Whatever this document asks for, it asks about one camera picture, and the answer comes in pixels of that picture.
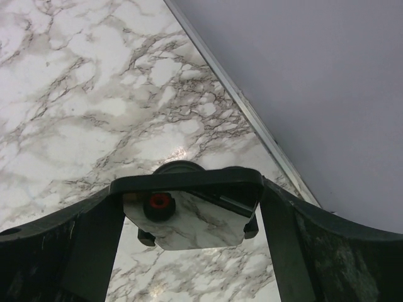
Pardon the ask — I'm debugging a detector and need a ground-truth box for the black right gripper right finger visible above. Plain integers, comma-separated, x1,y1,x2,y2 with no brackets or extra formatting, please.
260,179,402,301

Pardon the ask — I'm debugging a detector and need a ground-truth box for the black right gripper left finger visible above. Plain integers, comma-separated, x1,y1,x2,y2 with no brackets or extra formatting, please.
1,189,125,301

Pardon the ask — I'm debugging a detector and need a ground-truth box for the dark phone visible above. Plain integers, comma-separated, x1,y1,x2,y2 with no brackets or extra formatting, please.
110,167,263,251

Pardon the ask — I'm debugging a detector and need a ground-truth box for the black small phone stand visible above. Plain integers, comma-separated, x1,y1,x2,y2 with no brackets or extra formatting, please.
137,160,259,247

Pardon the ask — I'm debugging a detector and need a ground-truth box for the aluminium table edge rail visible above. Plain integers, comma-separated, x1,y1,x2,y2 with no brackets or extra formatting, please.
164,1,320,206

